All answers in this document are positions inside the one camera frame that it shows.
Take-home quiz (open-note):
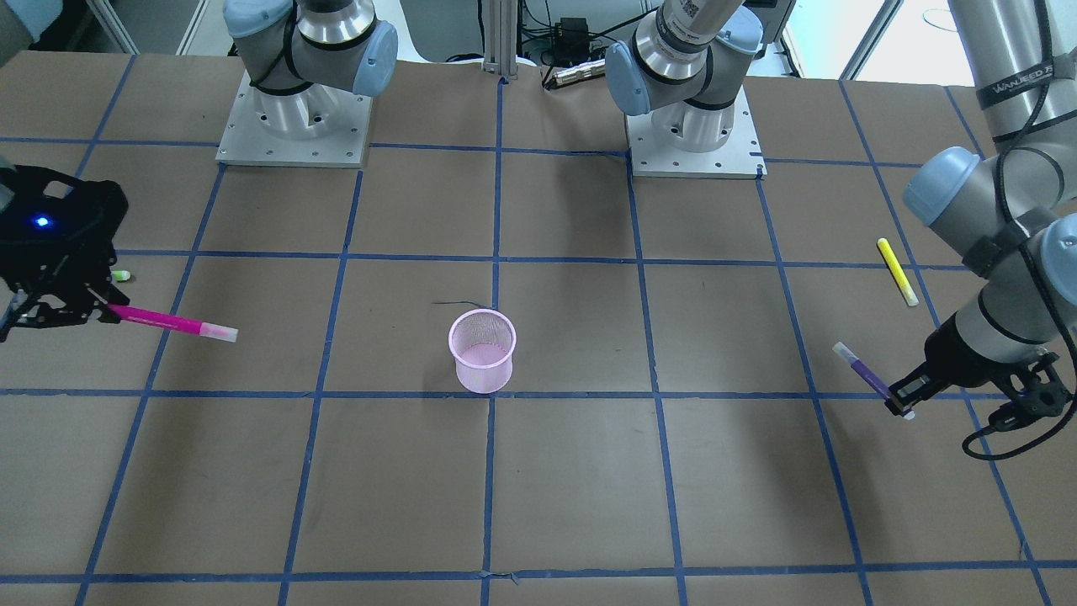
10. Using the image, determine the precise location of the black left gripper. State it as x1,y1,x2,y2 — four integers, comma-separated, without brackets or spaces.
885,314,1001,417

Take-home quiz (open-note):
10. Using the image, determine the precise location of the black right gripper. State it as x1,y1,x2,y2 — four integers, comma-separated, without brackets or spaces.
1,165,130,325

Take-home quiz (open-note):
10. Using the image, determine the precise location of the purple highlighter pen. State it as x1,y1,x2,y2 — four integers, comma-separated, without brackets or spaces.
833,341,915,421

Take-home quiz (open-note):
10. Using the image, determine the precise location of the pink highlighter pen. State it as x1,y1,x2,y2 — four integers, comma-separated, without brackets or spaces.
108,304,238,343

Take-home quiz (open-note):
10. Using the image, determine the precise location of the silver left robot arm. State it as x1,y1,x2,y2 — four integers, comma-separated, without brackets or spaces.
605,1,1074,429

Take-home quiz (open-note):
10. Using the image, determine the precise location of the pink mesh pen cup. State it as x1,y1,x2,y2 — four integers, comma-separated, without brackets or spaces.
448,308,517,395

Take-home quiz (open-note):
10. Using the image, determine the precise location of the yellow highlighter pen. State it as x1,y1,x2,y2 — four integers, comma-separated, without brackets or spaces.
876,237,920,307

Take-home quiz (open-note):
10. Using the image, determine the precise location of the black camera cable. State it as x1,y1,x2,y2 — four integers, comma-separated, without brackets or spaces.
962,0,1077,460

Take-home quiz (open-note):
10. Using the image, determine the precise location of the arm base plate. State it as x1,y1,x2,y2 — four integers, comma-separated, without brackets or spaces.
624,88,768,179
215,73,374,169

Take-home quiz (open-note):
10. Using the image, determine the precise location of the aluminium frame post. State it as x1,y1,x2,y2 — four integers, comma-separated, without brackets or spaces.
480,0,520,82

